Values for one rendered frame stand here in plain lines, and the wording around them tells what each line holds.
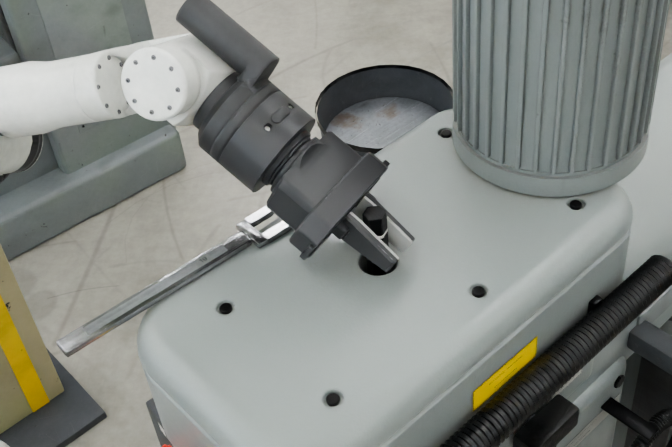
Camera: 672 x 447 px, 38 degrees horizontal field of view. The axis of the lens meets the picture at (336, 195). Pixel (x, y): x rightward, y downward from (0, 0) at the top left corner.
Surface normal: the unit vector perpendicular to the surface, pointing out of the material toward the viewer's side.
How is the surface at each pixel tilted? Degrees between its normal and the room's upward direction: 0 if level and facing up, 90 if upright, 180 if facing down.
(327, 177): 30
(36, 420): 0
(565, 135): 90
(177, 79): 66
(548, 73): 90
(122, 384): 0
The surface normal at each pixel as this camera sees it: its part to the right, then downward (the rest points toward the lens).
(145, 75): -0.33, 0.29
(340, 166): 0.35, -0.49
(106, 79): 0.93, -0.10
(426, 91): -0.66, 0.49
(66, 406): -0.08, -0.75
